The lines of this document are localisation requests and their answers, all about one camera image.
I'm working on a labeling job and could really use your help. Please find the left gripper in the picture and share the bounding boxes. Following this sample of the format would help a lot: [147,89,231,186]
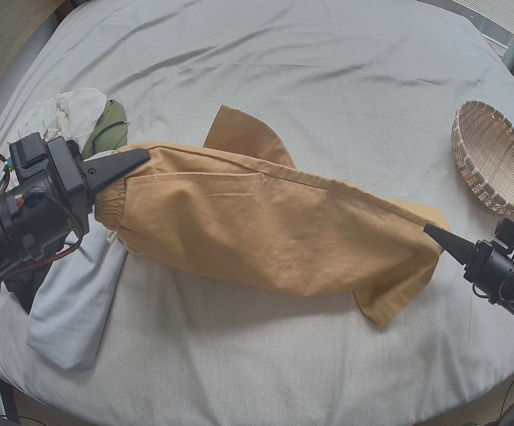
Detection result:
[0,138,151,261]

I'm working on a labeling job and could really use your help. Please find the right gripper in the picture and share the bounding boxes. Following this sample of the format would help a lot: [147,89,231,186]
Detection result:
[423,223,514,303]

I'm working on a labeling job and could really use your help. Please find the tan trousers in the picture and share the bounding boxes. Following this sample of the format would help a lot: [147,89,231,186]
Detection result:
[94,104,452,326]

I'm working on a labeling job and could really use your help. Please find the green garment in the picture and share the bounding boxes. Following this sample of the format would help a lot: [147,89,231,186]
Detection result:
[81,99,130,159]

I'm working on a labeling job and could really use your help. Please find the white garment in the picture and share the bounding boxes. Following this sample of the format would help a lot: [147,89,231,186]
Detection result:
[18,87,107,144]

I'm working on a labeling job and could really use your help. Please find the round woven basket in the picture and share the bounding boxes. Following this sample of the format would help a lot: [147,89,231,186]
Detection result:
[451,100,514,215]

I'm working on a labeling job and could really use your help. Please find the pale blue garment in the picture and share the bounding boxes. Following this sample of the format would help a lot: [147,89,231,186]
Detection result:
[27,231,127,370]

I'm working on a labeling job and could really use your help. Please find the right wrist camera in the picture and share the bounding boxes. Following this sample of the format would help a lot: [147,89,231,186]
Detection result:
[494,219,514,256]

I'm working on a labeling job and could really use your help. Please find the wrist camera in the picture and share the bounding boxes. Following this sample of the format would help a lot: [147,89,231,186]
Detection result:
[494,219,514,256]
[8,133,51,183]

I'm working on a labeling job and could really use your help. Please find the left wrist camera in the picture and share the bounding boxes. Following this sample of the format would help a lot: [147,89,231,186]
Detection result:
[8,133,51,183]

